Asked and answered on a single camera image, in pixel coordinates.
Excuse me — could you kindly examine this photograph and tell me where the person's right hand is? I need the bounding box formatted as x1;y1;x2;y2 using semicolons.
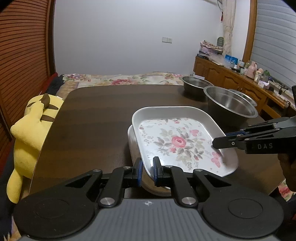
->
277;152;296;192

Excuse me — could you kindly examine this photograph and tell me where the louvered wooden wardrobe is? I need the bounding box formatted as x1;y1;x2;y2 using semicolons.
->
0;0;57;150

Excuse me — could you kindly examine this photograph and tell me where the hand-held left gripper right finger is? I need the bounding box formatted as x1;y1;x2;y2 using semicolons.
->
153;156;241;208

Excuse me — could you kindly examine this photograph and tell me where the small stainless steel bowl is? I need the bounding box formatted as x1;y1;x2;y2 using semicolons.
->
228;89;258;107

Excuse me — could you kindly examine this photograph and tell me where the dark red navy cloth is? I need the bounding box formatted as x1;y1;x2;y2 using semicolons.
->
40;72;65;96

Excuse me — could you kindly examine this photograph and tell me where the yellow plush toy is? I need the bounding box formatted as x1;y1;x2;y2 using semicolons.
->
6;93;64;204

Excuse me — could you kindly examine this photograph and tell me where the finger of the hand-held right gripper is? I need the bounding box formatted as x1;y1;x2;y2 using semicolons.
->
225;116;296;140
212;135;247;151

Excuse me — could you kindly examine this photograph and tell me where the black charger cable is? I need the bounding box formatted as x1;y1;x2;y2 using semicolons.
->
270;82;290;108

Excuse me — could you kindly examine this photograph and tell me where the medium stainless steel bowl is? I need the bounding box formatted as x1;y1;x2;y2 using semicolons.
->
182;75;215;100

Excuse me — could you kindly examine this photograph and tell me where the floral bed blanket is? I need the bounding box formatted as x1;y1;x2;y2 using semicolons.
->
56;72;193;96

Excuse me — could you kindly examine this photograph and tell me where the blue box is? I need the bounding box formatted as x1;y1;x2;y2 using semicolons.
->
224;54;239;65

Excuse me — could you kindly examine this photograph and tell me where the pile of folded cloths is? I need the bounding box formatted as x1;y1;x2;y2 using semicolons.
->
199;40;224;56

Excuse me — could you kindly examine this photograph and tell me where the white paper bag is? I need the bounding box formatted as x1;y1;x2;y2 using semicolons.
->
191;70;205;81

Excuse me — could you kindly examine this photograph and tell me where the large stainless steel bowl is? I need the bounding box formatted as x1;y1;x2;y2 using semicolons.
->
203;86;259;127

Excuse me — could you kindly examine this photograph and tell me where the wooden sideboard cabinet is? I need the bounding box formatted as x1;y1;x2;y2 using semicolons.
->
193;55;292;119

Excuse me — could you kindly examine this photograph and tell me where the clear plastic bag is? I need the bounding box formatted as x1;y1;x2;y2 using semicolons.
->
209;54;229;67

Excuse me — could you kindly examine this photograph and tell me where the wooden window frame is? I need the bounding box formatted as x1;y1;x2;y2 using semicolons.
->
243;0;258;63

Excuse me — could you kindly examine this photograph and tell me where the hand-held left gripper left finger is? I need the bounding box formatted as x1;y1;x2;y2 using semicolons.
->
58;157;143;208

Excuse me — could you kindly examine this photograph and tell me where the white floral square plate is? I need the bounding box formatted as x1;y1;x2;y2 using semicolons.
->
127;125;173;198
131;106;239;178

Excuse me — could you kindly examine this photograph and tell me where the cream curtain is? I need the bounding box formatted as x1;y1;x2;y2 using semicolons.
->
218;0;234;57

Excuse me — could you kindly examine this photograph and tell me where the pink bottle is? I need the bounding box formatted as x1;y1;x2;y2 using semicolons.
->
246;61;258;78

